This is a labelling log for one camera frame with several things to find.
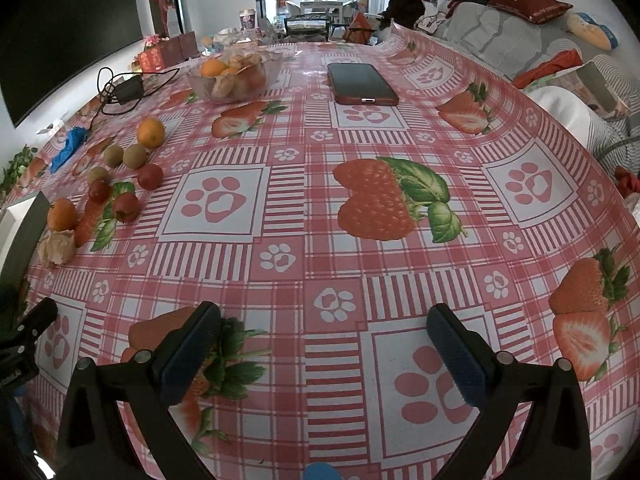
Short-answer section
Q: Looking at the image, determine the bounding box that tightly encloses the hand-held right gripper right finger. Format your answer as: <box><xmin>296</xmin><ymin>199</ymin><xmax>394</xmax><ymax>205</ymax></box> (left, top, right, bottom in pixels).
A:
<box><xmin>426</xmin><ymin>303</ymin><xmax>592</xmax><ymax>480</ymax></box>

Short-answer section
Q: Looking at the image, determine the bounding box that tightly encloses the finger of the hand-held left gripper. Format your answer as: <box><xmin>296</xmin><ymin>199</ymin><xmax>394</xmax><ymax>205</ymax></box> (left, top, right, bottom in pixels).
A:
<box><xmin>0</xmin><ymin>297</ymin><xmax>59</xmax><ymax>361</ymax></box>

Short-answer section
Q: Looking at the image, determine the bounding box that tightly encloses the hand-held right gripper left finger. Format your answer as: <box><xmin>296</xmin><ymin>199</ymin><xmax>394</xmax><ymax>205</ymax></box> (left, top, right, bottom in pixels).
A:
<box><xmin>56</xmin><ymin>301</ymin><xmax>223</xmax><ymax>480</ymax></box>

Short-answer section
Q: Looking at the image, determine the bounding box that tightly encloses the single physalis husk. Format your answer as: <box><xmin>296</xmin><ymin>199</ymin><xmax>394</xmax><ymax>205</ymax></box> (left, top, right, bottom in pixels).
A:
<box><xmin>38</xmin><ymin>230</ymin><xmax>77</xmax><ymax>268</ymax></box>

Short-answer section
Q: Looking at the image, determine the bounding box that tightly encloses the clear glass bowl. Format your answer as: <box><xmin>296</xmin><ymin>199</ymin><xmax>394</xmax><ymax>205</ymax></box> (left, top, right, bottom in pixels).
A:
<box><xmin>186</xmin><ymin>49</ymin><xmax>284</xmax><ymax>105</ymax></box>

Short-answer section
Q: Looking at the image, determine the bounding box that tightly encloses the white box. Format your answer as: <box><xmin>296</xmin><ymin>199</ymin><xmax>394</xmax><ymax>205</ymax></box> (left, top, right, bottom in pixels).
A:
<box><xmin>0</xmin><ymin>195</ymin><xmax>51</xmax><ymax>291</ymax></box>

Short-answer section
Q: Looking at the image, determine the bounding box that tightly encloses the green plant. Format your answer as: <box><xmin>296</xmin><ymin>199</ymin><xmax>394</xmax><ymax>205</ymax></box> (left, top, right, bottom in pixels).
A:
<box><xmin>0</xmin><ymin>146</ymin><xmax>38</xmax><ymax>196</ymax></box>

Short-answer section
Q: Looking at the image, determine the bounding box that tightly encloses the blue crumpled cloth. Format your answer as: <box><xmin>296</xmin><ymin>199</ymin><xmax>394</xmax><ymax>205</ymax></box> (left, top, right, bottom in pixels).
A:
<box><xmin>49</xmin><ymin>127</ymin><xmax>91</xmax><ymax>175</ymax></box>

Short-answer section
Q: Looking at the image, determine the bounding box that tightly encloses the red checked strawberry tablecloth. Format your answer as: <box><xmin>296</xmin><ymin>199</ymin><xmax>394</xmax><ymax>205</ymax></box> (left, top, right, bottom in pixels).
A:
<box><xmin>0</xmin><ymin>42</ymin><xmax>640</xmax><ymax>480</ymax></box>

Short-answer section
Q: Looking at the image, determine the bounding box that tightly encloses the black power adapter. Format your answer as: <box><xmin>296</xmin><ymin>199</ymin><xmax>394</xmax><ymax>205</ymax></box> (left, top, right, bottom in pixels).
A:
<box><xmin>114</xmin><ymin>76</ymin><xmax>146</xmax><ymax>103</ymax></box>

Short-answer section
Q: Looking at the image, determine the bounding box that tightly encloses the white cloth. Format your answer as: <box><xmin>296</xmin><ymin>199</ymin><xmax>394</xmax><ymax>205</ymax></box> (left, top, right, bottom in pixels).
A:
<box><xmin>522</xmin><ymin>85</ymin><xmax>626</xmax><ymax>171</ymax></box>

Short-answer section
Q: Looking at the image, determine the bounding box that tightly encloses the bright red gift box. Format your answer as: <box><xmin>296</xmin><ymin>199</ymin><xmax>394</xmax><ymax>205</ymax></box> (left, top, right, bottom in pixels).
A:
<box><xmin>137</xmin><ymin>45</ymin><xmax>165</xmax><ymax>73</ymax></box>

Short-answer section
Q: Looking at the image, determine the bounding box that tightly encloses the black television screen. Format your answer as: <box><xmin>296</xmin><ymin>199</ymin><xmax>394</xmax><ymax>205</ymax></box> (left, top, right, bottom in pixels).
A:
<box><xmin>0</xmin><ymin>0</ymin><xmax>143</xmax><ymax>128</ymax></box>

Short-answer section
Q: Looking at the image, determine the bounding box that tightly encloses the pile of dried physalis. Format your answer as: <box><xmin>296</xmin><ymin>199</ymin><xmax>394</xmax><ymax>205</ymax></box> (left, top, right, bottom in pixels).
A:
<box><xmin>220</xmin><ymin>49</ymin><xmax>275</xmax><ymax>101</ymax></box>

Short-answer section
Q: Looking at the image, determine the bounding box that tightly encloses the red cloth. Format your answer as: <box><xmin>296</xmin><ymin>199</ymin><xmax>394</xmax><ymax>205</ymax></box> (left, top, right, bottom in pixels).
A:
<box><xmin>511</xmin><ymin>50</ymin><xmax>585</xmax><ymax>90</ymax></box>

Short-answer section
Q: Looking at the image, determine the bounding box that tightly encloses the dark red gift box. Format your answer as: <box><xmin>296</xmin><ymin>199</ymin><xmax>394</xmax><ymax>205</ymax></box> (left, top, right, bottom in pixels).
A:
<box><xmin>161</xmin><ymin>32</ymin><xmax>200</xmax><ymax>63</ymax></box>

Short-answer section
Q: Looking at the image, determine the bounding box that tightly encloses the grey striped blanket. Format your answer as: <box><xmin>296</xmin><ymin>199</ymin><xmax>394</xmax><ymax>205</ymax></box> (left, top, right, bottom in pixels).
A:
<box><xmin>432</xmin><ymin>1</ymin><xmax>583</xmax><ymax>78</ymax></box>

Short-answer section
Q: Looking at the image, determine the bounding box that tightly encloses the dark coat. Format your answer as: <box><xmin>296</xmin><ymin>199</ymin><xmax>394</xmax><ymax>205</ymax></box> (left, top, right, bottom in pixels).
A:
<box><xmin>382</xmin><ymin>0</ymin><xmax>426</xmax><ymax>31</ymax></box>

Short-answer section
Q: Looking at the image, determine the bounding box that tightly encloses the yellow and blue plush toy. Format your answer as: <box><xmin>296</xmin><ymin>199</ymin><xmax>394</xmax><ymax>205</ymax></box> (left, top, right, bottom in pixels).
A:
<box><xmin>567</xmin><ymin>11</ymin><xmax>619</xmax><ymax>52</ymax></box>

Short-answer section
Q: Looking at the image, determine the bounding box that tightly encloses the red printed pillow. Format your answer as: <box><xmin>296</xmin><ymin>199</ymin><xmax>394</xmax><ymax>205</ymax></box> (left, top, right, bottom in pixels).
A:
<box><xmin>487</xmin><ymin>0</ymin><xmax>574</xmax><ymax>25</ymax></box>

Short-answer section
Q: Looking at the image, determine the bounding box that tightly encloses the white dining table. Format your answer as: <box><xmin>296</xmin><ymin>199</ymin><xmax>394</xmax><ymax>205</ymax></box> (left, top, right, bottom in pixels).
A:
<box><xmin>299</xmin><ymin>0</ymin><xmax>348</xmax><ymax>23</ymax></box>

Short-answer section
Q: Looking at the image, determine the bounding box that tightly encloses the black cable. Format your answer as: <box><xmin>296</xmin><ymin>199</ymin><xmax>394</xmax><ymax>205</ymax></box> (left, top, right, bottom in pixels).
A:
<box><xmin>95</xmin><ymin>66</ymin><xmax>181</xmax><ymax>116</ymax></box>

